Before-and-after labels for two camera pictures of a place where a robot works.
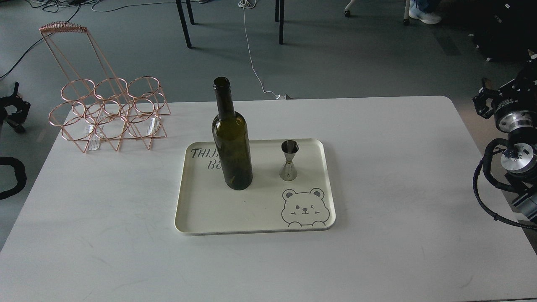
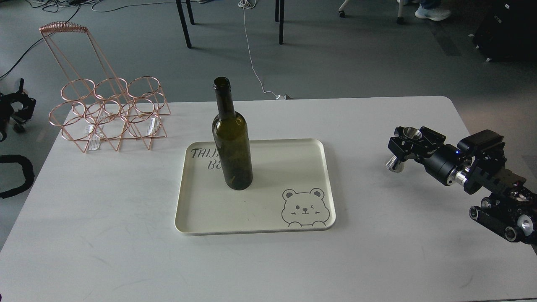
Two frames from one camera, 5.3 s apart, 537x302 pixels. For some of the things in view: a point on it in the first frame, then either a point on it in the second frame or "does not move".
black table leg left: [183, 20] does not move
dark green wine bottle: [229, 129] does not move
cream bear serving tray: [204, 206] does not move
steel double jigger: [288, 172] → [395, 165]
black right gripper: [506, 100] → [440, 160]
